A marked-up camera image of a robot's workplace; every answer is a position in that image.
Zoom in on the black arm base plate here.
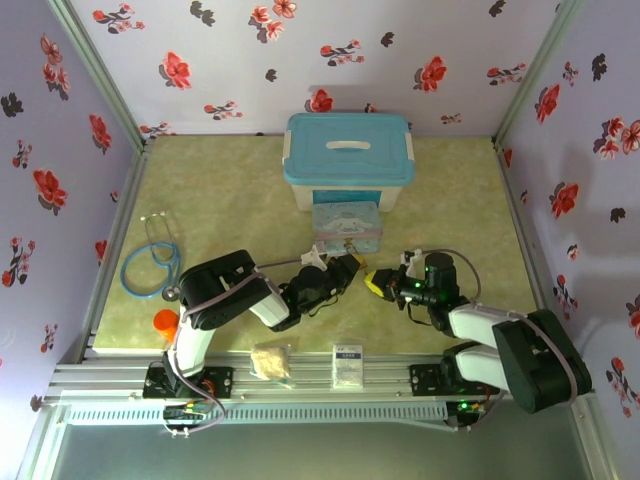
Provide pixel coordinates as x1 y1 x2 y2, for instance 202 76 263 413
143 366 235 400
408 363 501 397

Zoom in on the wide aluminium base rail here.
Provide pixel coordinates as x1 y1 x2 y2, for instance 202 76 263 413
47 349 599 404

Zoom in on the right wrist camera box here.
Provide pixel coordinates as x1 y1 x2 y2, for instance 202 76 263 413
399 247 424 276

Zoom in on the white packet with blue label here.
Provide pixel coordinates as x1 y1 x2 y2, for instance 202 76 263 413
332 342 365 389

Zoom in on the aluminium side rail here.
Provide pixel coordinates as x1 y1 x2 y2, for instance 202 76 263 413
59 139 156 366
492 137 586 361

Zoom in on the blue stethoscope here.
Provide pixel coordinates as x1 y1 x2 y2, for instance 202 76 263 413
121 213 184 303

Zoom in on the white slotted cable duct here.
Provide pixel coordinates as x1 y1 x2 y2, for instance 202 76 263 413
64 402 449 427

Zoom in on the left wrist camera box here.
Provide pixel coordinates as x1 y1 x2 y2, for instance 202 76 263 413
301 244 329 269

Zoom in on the orange cup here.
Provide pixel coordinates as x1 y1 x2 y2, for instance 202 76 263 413
153 308 181 344

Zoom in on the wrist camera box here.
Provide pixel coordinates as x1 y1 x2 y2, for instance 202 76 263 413
399 247 424 276
301 244 329 269

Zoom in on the aluminium corner post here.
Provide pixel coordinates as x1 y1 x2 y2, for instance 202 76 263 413
47 0 151 151
492 0 584 144

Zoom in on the clear bag of cotton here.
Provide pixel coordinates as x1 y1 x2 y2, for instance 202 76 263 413
249 342 296 390

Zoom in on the blue lidded storage box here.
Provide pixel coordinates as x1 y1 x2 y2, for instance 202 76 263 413
282 112 418 214

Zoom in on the cartoon dog tin box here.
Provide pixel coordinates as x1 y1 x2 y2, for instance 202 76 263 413
310 202 385 259

